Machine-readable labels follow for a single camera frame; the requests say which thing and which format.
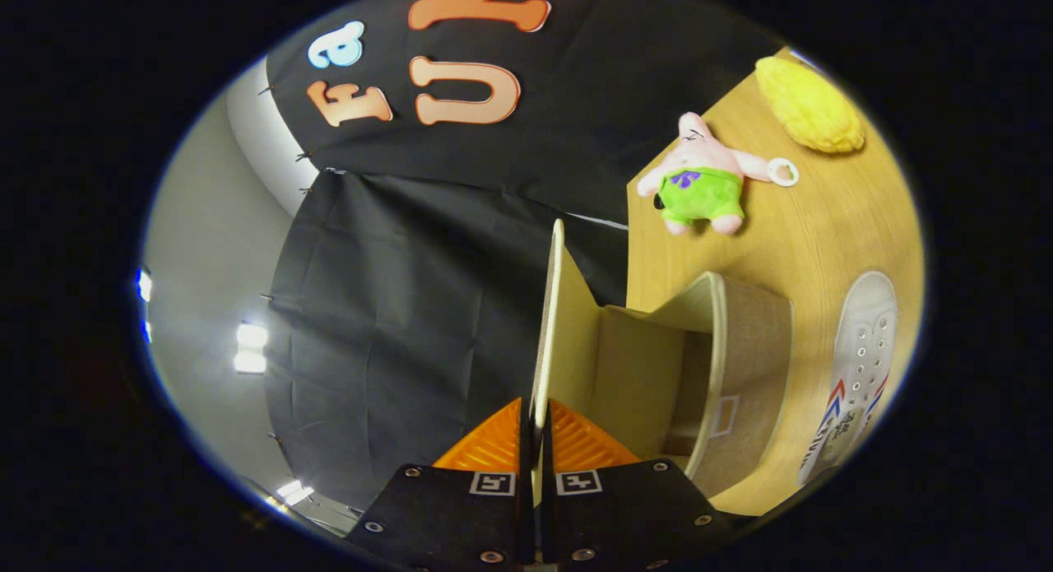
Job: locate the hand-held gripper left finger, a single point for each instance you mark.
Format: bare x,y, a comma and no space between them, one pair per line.
461,523

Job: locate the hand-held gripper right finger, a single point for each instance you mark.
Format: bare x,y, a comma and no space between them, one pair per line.
625,514

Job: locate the beige fabric storage box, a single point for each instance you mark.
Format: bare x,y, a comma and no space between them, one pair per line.
740,350

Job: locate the white canvas shoe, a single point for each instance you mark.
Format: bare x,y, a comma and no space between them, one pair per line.
864,341

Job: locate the black backdrop cloth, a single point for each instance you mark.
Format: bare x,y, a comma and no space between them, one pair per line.
411,309

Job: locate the narrow ceiling light strip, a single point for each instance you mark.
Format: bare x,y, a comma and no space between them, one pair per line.
251,348

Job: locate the pink star plush toy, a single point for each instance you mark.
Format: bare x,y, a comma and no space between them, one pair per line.
703,189

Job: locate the wide ceiling light panel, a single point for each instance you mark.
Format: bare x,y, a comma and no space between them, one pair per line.
143,286

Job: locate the yellow knobbly plush toy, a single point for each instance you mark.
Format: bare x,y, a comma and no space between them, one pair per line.
810,107

